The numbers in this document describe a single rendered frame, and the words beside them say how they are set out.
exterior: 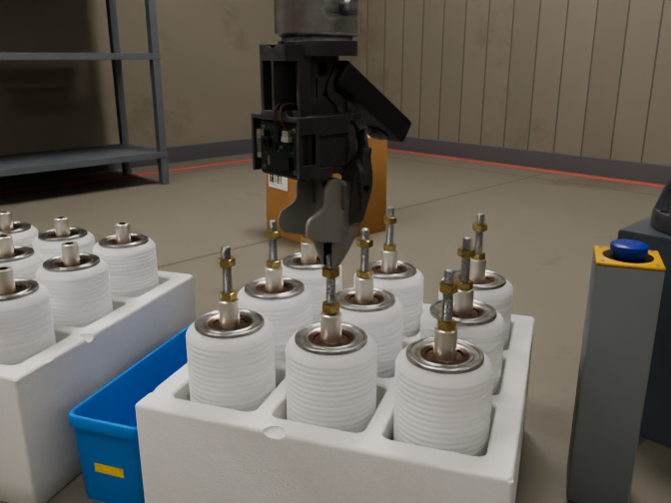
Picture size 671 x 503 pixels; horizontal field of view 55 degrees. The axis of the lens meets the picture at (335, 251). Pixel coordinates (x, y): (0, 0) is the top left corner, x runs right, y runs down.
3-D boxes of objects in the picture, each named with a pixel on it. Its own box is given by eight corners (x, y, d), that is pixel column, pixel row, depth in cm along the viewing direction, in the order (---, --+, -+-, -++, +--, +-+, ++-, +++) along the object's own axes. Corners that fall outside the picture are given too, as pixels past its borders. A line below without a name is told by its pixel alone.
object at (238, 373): (181, 461, 76) (170, 321, 71) (251, 433, 82) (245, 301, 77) (220, 504, 69) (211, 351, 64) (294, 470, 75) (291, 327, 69)
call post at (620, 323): (566, 468, 87) (593, 247, 77) (622, 478, 84) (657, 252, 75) (566, 501, 80) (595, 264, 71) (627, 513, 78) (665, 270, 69)
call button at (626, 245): (607, 253, 76) (609, 237, 75) (644, 256, 74) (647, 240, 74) (609, 262, 72) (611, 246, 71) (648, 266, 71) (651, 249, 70)
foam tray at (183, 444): (285, 385, 108) (282, 284, 103) (524, 427, 96) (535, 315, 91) (147, 544, 73) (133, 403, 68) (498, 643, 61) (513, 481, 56)
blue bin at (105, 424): (198, 387, 108) (193, 321, 104) (257, 398, 104) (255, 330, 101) (73, 499, 80) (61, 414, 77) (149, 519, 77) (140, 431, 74)
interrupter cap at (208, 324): (183, 324, 71) (182, 318, 71) (242, 308, 75) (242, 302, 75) (215, 347, 65) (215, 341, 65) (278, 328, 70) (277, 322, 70)
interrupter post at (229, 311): (215, 325, 71) (213, 297, 70) (234, 320, 72) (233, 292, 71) (225, 332, 69) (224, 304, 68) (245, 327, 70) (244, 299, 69)
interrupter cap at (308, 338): (287, 354, 64) (286, 348, 64) (304, 324, 71) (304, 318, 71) (361, 360, 62) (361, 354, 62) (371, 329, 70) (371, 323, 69)
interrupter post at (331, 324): (317, 345, 66) (317, 315, 65) (322, 335, 68) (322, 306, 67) (340, 347, 65) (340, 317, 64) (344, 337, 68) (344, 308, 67)
